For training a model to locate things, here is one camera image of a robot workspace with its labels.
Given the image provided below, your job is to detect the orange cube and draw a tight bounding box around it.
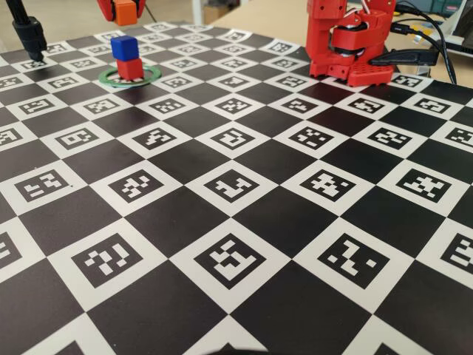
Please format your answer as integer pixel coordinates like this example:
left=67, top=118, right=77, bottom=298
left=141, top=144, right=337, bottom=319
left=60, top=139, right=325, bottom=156
left=113, top=0, right=136, bottom=27

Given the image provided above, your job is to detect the blue cube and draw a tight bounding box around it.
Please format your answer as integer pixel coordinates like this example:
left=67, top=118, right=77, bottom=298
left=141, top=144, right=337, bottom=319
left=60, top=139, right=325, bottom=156
left=110, top=35, right=140, bottom=61

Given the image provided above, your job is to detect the red cube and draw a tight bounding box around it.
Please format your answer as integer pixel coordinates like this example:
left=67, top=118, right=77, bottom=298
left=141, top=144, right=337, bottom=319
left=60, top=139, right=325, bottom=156
left=116, top=58, right=144, bottom=80

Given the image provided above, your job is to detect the red robot base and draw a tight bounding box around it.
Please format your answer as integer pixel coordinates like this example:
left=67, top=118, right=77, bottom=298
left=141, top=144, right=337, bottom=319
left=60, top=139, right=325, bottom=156
left=309, top=55, right=395, bottom=88

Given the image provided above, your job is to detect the white table leg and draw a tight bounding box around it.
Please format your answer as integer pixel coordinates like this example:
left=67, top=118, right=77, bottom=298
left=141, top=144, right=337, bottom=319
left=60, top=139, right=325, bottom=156
left=191, top=0, right=206, bottom=26

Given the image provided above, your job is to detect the cardboard box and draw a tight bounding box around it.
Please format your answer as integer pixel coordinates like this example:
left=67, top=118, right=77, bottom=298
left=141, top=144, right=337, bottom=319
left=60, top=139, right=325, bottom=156
left=204, top=6, right=227, bottom=24

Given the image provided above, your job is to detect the black white marker board mat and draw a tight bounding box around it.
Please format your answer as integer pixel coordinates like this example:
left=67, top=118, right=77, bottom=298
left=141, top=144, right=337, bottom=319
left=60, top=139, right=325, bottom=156
left=0, top=21, right=473, bottom=355

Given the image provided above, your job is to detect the black usb plug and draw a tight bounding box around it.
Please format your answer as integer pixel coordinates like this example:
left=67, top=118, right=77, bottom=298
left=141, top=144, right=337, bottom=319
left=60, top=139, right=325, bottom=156
left=390, top=21, right=421, bottom=36

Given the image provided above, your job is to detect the grey white device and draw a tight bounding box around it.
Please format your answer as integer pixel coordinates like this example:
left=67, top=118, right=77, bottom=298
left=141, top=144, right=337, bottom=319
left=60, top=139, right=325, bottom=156
left=441, top=0, right=473, bottom=56

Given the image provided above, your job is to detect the green ring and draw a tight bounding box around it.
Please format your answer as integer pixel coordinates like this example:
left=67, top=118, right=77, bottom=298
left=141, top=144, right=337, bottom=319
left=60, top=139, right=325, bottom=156
left=98, top=64, right=163, bottom=89

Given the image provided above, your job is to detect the black cable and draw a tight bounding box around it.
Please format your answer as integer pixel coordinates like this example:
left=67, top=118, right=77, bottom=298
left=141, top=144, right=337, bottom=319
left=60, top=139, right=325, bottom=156
left=395, top=1, right=457, bottom=84

